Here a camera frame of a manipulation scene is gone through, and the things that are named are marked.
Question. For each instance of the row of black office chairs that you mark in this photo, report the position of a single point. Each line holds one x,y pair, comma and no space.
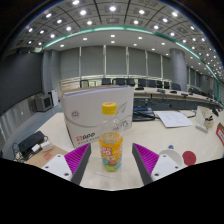
133,82

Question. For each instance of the open red-trimmed cardboard box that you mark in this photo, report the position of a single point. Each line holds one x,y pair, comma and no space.
220,133

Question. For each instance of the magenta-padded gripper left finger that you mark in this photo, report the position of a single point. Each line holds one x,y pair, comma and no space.
76,160

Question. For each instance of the yellow-capped clear drink bottle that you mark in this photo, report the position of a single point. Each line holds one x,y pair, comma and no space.
110,146

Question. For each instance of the small white charger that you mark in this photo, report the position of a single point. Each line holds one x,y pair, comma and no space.
46,146

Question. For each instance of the small open white box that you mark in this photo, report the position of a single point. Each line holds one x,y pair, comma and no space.
204,117

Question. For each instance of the round ceiling lights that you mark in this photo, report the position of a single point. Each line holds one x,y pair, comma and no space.
113,20

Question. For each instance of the black desk console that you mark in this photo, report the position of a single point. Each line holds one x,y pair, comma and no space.
142,114

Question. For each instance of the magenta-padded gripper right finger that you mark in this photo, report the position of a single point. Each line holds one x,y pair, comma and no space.
146,161

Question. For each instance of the white power strip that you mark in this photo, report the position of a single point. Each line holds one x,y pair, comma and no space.
202,128

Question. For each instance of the grey monitor cabinet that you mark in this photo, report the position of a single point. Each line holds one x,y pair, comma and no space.
43,102

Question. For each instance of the white paper sheets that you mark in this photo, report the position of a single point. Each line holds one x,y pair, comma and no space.
174,119

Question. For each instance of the large white printed cardboard box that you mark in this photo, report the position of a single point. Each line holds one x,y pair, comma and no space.
86,110

